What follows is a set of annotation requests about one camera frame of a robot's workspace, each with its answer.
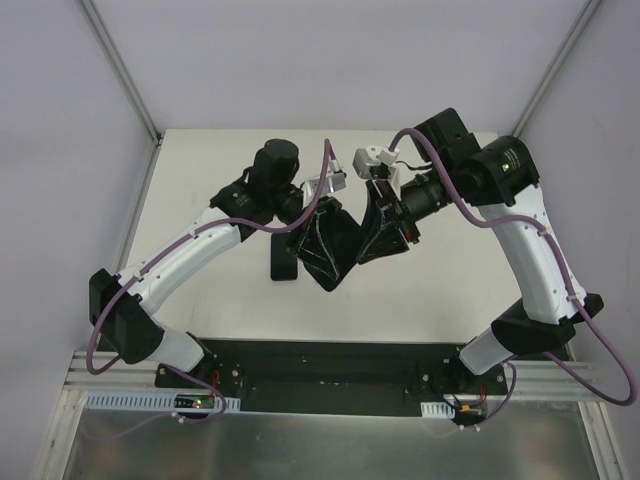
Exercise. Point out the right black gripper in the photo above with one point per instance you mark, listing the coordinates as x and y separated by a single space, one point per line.
393 214

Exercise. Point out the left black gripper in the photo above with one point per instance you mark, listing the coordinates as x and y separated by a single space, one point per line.
310 219

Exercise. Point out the black smartphone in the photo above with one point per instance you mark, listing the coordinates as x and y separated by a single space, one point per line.
283 265

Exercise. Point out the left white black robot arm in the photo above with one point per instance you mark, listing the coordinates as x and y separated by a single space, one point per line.
263 199

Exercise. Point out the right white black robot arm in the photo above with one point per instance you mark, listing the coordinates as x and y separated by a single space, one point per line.
502 182

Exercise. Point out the reflective metal sheet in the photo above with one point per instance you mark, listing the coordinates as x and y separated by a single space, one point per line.
525 441

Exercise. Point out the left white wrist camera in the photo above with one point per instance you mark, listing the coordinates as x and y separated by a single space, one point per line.
335 180

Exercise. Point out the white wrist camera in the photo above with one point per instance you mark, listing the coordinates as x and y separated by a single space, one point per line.
335 180
378 163

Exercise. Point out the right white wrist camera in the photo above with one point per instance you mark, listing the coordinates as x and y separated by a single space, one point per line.
378 163

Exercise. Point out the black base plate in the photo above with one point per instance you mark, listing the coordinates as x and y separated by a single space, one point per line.
333 378

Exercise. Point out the right white cable duct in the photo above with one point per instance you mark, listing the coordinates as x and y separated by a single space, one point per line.
437 410

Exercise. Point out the white cable duct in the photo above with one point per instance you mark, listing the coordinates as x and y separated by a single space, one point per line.
437 410
160 402

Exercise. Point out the aluminium rail profile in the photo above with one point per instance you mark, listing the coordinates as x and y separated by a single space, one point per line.
140 376

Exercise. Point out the left white cable duct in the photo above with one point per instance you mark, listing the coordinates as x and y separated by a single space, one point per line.
160 402

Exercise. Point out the left aluminium frame post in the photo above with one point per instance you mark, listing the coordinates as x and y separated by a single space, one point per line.
114 59

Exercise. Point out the aluminium frame post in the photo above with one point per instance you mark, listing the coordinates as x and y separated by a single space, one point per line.
555 67
114 59

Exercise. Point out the right aluminium frame post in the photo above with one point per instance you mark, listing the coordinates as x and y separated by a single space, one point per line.
555 67

